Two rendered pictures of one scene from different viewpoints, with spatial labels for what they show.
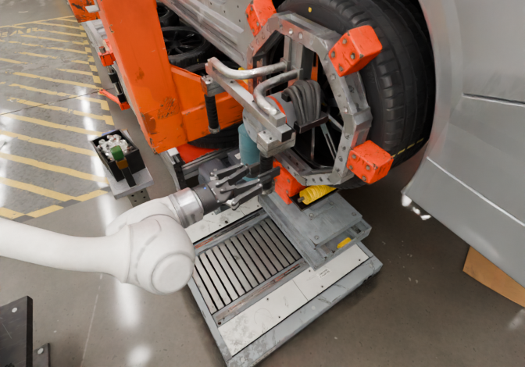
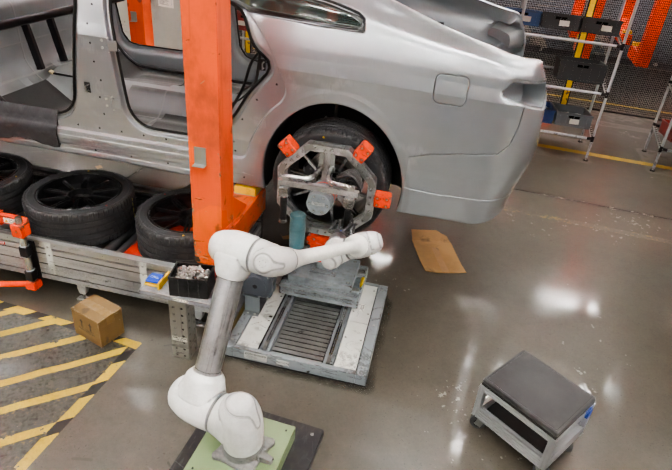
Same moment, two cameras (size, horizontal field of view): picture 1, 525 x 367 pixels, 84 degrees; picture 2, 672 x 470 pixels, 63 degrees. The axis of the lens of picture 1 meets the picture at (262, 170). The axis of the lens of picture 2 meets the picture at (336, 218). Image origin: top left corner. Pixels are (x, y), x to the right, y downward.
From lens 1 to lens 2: 2.25 m
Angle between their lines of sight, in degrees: 40
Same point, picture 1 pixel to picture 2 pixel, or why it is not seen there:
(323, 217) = (340, 271)
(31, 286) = (155, 448)
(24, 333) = not seen: hidden behind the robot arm
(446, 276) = (420, 279)
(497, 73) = (417, 147)
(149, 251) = (371, 234)
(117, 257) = (362, 241)
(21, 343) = not seen: hidden behind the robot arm
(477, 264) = (429, 264)
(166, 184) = not seen: hidden behind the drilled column
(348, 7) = (347, 133)
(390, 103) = (381, 169)
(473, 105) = (413, 159)
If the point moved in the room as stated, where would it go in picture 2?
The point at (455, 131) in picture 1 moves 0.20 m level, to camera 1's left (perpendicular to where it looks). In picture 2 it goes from (411, 171) to (387, 181)
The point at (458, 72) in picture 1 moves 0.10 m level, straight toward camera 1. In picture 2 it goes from (404, 149) to (409, 157)
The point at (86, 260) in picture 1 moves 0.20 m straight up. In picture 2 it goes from (357, 244) to (362, 203)
